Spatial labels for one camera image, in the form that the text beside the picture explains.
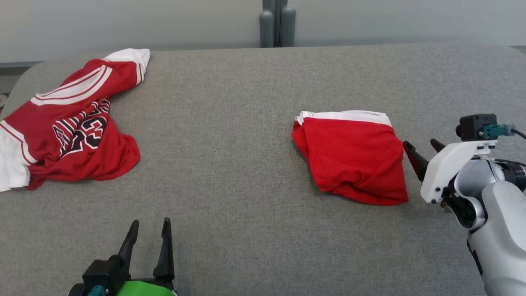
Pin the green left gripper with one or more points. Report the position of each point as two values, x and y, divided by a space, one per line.
144 290

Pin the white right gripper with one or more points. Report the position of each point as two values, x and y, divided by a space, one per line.
444 168

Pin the red shorts white waistband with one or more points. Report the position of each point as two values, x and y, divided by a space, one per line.
353 156

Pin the red basketball jersey number 23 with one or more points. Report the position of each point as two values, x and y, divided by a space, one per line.
82 115

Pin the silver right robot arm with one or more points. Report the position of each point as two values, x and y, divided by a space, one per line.
501 230

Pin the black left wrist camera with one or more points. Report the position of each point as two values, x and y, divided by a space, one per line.
102 273

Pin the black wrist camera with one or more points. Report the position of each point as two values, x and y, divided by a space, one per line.
472 125
102 273

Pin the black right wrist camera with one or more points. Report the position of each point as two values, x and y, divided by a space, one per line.
472 125

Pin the grey partition post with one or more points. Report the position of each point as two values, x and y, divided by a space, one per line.
287 28
267 28

